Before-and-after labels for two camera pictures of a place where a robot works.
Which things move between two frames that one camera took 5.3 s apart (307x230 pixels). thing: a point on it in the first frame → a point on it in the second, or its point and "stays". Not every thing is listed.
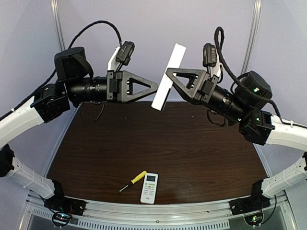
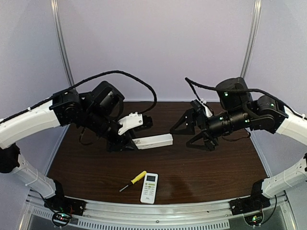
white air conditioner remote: x=149 y=189 stays
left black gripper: x=112 y=86 → x=125 y=140
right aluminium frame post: x=252 y=35 stays
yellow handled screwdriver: x=133 y=181 stays
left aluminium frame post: x=58 y=24 stays
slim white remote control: x=164 y=90 → x=153 y=141
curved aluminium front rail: x=146 y=216 stays
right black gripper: x=208 y=86 → x=201 y=123
